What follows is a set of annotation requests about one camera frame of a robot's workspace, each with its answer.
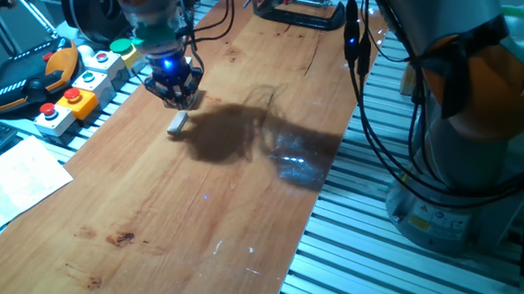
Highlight black clamp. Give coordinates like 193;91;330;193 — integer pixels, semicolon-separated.
253;0;348;35

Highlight black filament spool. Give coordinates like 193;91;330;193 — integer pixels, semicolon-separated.
60;0;133;46

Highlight grey box small red button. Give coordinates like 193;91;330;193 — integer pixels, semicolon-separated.
82;48;131;93

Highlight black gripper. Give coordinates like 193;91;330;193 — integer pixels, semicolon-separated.
142;50;206;113

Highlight green wrist adapter flange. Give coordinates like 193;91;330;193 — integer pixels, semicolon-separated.
131;22;183;48

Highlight white round object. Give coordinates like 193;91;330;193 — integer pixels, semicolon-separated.
76;43;95;61

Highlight orange wooden board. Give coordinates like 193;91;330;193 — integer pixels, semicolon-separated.
0;0;402;294

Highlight yellow box red button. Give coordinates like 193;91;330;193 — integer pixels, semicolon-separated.
54;86;100;123

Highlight yellow box green mushroom button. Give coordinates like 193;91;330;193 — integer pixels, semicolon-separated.
108;36;147;77

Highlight grey box green button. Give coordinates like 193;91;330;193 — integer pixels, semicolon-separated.
71;67;117;111

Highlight pale wooden jenga block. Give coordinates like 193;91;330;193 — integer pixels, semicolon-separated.
166;110;190;137

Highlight black orange teach pendant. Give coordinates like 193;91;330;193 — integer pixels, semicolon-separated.
0;36;82;116

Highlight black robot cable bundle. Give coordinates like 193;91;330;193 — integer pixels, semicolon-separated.
178;0;524;222

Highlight white paper sheets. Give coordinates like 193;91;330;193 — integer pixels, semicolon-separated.
0;133;77;242

